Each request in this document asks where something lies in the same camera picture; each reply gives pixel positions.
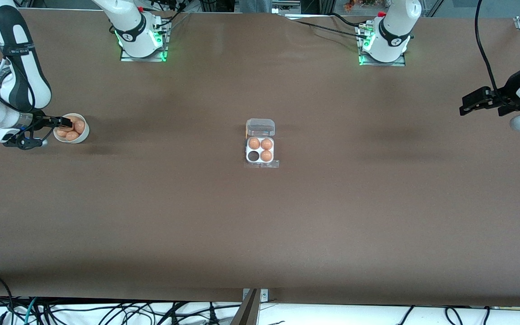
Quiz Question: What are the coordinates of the clear plastic egg carton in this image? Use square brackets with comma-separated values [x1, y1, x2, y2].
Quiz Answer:
[244, 118, 281, 169]

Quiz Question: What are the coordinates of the white round bowl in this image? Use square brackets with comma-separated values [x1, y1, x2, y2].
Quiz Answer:
[53, 113, 90, 144]

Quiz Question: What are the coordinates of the person in blue jeans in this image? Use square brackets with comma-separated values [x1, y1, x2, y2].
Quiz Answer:
[237, 0, 272, 14]

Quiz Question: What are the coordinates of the dark slanted bar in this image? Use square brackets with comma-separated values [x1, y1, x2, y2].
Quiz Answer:
[229, 289, 261, 325]

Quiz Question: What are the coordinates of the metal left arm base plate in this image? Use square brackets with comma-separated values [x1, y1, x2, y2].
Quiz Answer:
[358, 23, 407, 67]

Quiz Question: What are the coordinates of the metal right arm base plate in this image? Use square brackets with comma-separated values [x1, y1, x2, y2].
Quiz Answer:
[120, 20, 169, 63]

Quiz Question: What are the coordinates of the short black base cable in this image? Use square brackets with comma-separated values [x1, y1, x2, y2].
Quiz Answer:
[330, 13, 362, 28]

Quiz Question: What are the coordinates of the black base cable bundle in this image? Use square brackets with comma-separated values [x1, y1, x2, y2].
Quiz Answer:
[138, 0, 193, 28]

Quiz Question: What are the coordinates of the long black base cable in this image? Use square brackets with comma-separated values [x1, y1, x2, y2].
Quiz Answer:
[285, 17, 369, 39]

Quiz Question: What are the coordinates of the teal cable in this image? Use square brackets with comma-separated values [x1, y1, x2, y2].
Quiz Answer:
[24, 297, 39, 325]

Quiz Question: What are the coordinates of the small metal table bracket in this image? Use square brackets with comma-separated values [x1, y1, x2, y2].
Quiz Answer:
[242, 288, 269, 302]

